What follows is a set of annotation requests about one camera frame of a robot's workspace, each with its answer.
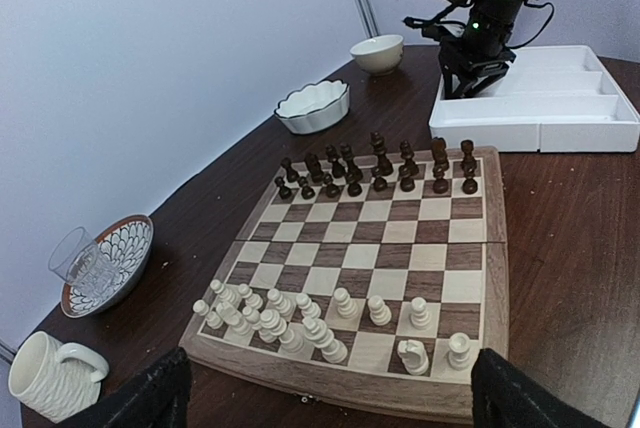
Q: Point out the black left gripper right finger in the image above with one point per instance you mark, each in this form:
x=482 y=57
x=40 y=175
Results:
x=503 y=396

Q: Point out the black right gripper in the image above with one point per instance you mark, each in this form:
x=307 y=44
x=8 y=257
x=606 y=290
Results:
x=481 y=56

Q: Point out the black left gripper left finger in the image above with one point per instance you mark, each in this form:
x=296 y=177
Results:
x=158 y=396

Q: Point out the white chess rook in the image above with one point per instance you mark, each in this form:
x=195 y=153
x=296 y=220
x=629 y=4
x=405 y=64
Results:
x=211 y=318
x=459 y=346

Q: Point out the white chess bishop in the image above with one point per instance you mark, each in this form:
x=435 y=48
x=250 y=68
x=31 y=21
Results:
x=272 y=325

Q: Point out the white chess queen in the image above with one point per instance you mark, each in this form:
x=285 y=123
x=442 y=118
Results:
x=323 y=338

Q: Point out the dark chess piece corner rook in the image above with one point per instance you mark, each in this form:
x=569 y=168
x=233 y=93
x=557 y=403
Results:
x=469 y=162

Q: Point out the dark chess pawn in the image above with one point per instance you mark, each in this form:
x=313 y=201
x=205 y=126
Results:
x=470 y=185

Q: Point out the wooden chess board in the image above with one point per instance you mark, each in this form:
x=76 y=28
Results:
x=397 y=238

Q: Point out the cream round bowl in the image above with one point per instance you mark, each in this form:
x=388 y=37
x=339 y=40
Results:
x=379 y=55

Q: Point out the white plastic divided tray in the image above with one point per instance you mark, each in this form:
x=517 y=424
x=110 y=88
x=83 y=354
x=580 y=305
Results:
x=554 y=99

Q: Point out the cream ceramic mug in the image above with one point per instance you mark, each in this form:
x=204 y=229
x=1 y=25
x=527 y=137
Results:
x=56 y=379

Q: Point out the white scalloped bowl black rim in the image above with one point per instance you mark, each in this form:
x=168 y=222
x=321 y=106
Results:
x=315 y=107

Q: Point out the clear drinking glass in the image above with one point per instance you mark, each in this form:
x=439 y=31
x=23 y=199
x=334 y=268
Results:
x=80 y=263

